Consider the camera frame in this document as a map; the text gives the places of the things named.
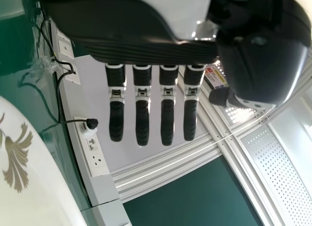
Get black plug with cable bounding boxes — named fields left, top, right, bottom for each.
left=56, top=62, right=99, bottom=131

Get white socket strip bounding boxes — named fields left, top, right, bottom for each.
left=55, top=28, right=81, bottom=85
left=73, top=116, right=110, bottom=177

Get clear tape piece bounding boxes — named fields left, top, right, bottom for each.
left=28, top=55, right=58, bottom=75

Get white-and-orange plug adapter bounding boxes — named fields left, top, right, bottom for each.
left=81, top=123, right=98, bottom=137

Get perforated metal panel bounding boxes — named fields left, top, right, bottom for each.
left=240, top=124, right=312, bottom=226

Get red and yellow warning label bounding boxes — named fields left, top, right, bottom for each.
left=204, top=66, right=228, bottom=89

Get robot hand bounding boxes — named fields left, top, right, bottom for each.
left=41, top=0, right=312, bottom=147

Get thin black cable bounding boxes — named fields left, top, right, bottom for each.
left=36, top=16, right=75, bottom=74

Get grey cable trunking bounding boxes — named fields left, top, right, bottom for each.
left=48, top=16, right=134, bottom=226

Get aluminium frame rails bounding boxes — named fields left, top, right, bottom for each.
left=111, top=57, right=312, bottom=226

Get plate with brown leaf pattern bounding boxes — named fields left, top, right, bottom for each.
left=0, top=96, right=87, bottom=226

